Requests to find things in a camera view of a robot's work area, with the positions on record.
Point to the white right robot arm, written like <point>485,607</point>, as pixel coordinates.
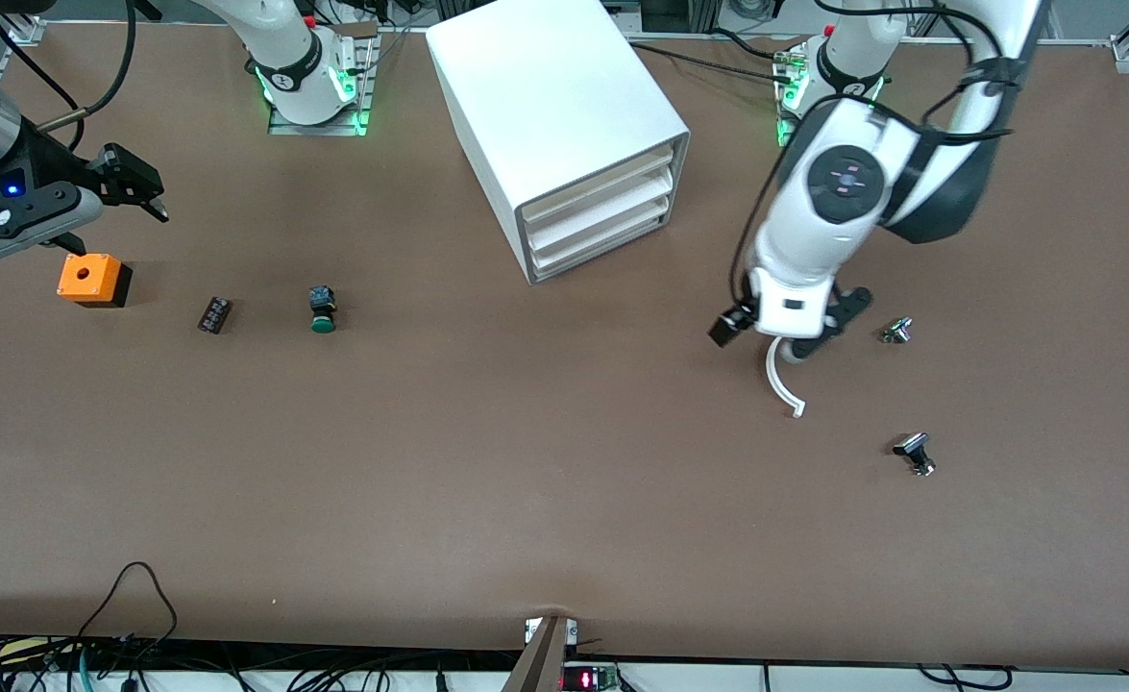
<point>295,67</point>

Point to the brown camera post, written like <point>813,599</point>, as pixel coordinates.
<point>540,663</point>

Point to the small black contact block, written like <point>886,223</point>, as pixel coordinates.
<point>214,315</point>

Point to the white curved plastic strip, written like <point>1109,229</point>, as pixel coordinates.
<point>773,380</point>

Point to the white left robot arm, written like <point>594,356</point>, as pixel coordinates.
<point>843,221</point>

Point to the black and silver switch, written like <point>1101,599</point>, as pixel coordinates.
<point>915,450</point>

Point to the device with red display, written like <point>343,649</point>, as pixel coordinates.
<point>588,679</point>

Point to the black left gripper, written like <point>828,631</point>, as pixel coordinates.
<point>729,326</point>

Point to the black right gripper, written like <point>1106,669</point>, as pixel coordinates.
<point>48,163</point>

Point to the silver metal switch knob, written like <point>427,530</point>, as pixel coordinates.
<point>898,330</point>

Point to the orange button enclosure box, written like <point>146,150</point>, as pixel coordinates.
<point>88,274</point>

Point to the white drawer cabinet grey frame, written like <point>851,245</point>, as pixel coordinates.
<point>554,96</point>

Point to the green push button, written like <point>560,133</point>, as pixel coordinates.
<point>323,312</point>

